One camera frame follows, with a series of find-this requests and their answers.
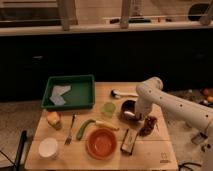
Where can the green plastic tray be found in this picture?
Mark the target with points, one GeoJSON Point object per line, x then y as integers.
{"type": "Point", "coordinates": [81, 95]}

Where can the yellow banana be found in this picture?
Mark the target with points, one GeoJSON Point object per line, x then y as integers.
{"type": "Point", "coordinates": [107, 125]}

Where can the silver fork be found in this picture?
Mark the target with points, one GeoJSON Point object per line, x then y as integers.
{"type": "Point", "coordinates": [69, 137]}

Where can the dark brown bowl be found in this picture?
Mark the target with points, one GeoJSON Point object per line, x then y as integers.
{"type": "Point", "coordinates": [127, 112]}

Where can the orange bowl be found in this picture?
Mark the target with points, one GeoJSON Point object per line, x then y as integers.
{"type": "Point", "coordinates": [101, 144]}

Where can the green cup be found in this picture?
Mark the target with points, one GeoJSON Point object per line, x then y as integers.
{"type": "Point", "coordinates": [109, 109]}

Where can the grey folded cloth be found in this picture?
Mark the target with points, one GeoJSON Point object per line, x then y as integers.
{"type": "Point", "coordinates": [57, 92]}

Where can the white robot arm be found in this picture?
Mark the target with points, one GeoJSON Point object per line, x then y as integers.
{"type": "Point", "coordinates": [199, 116]}

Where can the green cucumber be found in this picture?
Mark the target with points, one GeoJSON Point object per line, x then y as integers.
{"type": "Point", "coordinates": [80, 133]}

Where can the black rectangular grater box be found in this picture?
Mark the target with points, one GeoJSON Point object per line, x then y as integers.
{"type": "Point", "coordinates": [128, 141]}

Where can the white handled brush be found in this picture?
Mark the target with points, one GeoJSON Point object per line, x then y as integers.
{"type": "Point", "coordinates": [117, 94]}

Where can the white cup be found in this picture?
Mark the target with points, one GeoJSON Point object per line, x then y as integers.
{"type": "Point", "coordinates": [48, 148]}

